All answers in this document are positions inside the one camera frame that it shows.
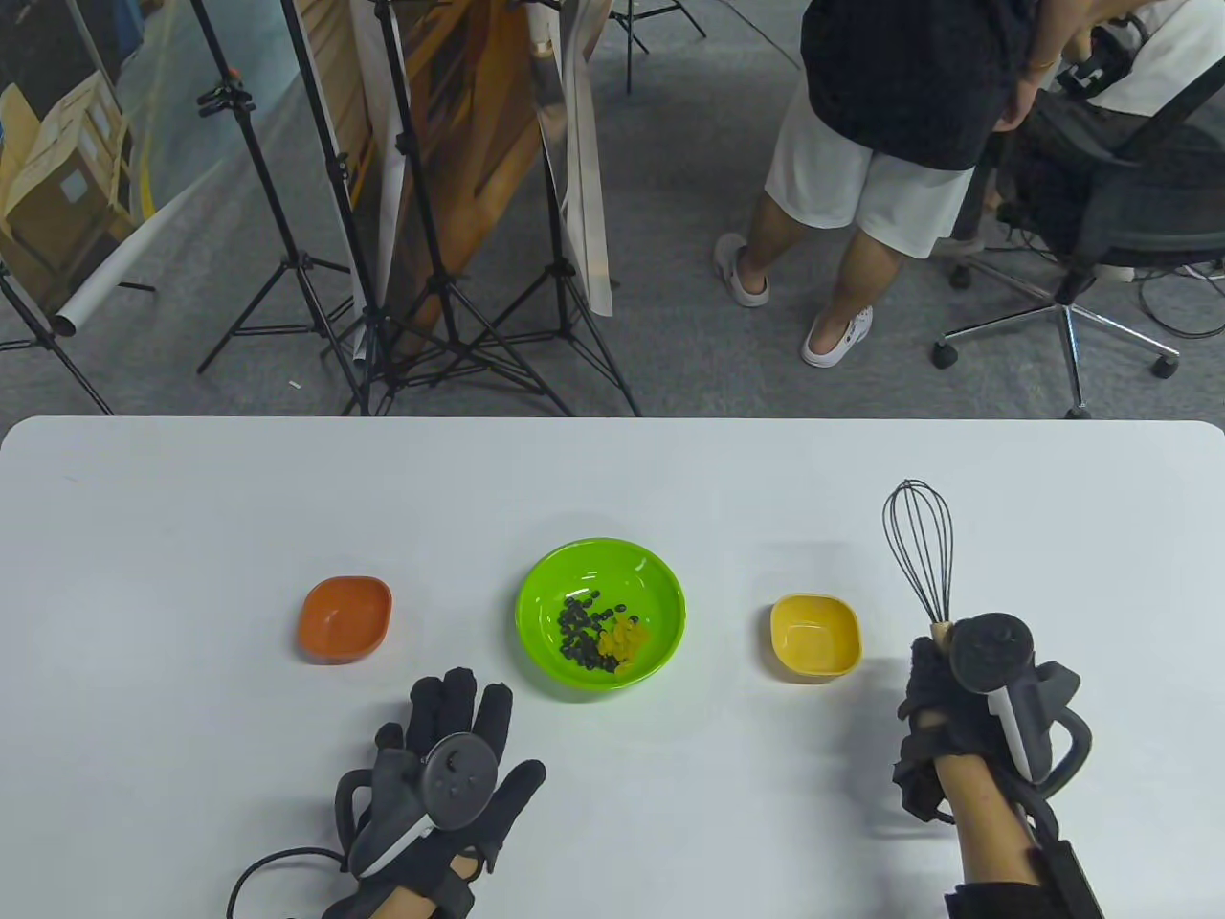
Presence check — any black battery pack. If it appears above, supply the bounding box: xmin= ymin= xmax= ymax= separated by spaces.
xmin=1029 ymin=833 xmax=1106 ymax=919

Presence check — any white clog sandal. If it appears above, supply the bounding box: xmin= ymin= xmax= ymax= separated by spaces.
xmin=715 ymin=233 xmax=772 ymax=308
xmin=802 ymin=306 xmax=874 ymax=369

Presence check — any black office chair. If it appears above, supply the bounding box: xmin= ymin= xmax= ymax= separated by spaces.
xmin=933 ymin=57 xmax=1225 ymax=420

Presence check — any black forearm strap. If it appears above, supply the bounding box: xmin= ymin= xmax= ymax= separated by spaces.
xmin=946 ymin=876 xmax=1073 ymax=919

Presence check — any black device cable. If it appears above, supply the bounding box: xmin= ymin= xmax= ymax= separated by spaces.
xmin=228 ymin=847 xmax=350 ymax=919
xmin=1010 ymin=775 xmax=1058 ymax=843

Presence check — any black light stand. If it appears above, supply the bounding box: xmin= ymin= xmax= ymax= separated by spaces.
xmin=0 ymin=263 xmax=159 ymax=417
xmin=450 ymin=0 xmax=642 ymax=417
xmin=189 ymin=0 xmax=374 ymax=415
xmin=608 ymin=0 xmax=709 ymax=97
xmin=345 ymin=0 xmax=577 ymax=417
xmin=280 ymin=0 xmax=403 ymax=417

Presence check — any small yellow bowl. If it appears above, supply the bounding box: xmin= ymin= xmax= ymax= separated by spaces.
xmin=770 ymin=593 xmax=863 ymax=684

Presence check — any small orange bowl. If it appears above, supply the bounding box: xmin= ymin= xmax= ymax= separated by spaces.
xmin=297 ymin=575 xmax=393 ymax=665

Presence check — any black floor cable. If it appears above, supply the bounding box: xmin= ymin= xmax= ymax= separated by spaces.
xmin=1137 ymin=263 xmax=1225 ymax=337
xmin=713 ymin=0 xmax=803 ymax=70

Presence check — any person's right hand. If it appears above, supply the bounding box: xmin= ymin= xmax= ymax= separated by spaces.
xmin=898 ymin=637 xmax=1006 ymax=767

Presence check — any green bowl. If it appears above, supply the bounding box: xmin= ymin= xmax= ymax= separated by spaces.
xmin=515 ymin=538 xmax=687 ymax=692

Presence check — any black jacket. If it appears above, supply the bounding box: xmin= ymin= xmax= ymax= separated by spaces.
xmin=995 ymin=91 xmax=1140 ymax=259

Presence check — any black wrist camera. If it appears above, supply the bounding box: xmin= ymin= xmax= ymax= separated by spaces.
xmin=896 ymin=764 xmax=956 ymax=824

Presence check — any warehouse print backdrop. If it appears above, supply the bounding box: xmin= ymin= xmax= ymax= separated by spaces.
xmin=0 ymin=0 xmax=228 ymax=338

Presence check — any wire whisk wooden handle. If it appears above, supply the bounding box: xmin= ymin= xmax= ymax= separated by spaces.
xmin=881 ymin=479 xmax=958 ymax=661

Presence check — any brown print backdrop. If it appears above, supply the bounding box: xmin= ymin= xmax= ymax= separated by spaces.
xmin=292 ymin=0 xmax=575 ymax=372

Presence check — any grey white hand controller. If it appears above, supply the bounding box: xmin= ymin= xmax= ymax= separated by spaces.
xmin=949 ymin=613 xmax=1094 ymax=796
xmin=335 ymin=732 xmax=501 ymax=877

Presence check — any pile of yellow candy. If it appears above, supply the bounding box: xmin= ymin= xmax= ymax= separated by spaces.
xmin=595 ymin=616 xmax=654 ymax=676

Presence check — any white hanging backdrop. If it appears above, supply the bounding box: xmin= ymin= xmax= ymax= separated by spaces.
xmin=531 ymin=0 xmax=615 ymax=319

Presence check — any person's left hand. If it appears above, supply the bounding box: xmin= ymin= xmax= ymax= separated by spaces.
xmin=359 ymin=667 xmax=546 ymax=891

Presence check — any pile of chocolate beans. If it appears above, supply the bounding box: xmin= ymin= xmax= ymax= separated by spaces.
xmin=558 ymin=598 xmax=633 ymax=671

